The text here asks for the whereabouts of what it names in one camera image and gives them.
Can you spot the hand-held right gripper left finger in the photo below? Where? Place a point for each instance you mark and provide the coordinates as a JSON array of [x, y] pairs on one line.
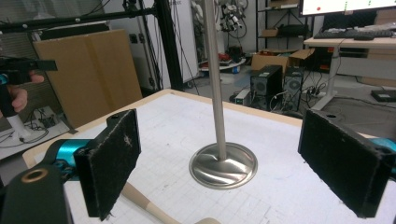
[[107, 165]]

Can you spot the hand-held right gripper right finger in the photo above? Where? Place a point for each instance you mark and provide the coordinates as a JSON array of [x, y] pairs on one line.
[[342, 161]]

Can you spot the wooden stick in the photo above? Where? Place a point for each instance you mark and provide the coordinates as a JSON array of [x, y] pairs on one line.
[[146, 203]]

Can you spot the flat cardboard sheet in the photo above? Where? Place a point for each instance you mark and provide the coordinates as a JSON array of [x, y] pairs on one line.
[[93, 77]]

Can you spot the white grid mat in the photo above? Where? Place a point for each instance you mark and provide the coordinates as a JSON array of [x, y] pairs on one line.
[[174, 124]]

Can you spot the flat black box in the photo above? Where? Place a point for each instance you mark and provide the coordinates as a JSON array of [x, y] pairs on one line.
[[384, 95]]

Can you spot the black computer tower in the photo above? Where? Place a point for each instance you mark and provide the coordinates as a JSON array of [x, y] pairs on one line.
[[293, 87], [266, 87]]

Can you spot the small white device box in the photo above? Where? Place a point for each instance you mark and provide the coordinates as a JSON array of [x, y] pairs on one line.
[[243, 96]]

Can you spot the white-legged wooden desk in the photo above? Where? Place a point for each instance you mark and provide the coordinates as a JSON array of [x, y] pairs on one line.
[[351, 42]]

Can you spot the open cardboard box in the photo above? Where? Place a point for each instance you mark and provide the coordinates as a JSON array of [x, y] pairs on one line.
[[271, 62]]

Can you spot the black keyboard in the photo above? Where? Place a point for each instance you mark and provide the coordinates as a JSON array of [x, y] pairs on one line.
[[351, 33]]

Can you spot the silver metal stand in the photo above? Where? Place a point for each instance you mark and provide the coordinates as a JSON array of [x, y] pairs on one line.
[[218, 93]]

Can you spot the black metal shelf rack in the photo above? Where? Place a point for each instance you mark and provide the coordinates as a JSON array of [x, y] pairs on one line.
[[280, 31]]

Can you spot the white panel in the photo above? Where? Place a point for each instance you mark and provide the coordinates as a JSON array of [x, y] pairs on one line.
[[186, 40]]

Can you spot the white round platform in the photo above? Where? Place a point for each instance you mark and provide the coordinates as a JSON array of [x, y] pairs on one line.
[[224, 66]]

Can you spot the computer monitor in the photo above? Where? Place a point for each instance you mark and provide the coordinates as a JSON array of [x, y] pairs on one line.
[[348, 6]]

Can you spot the white cylinder post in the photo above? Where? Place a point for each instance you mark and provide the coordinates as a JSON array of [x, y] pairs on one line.
[[17, 126]]

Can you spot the black aluminium frame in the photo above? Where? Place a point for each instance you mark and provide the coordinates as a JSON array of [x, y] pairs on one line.
[[168, 46]]

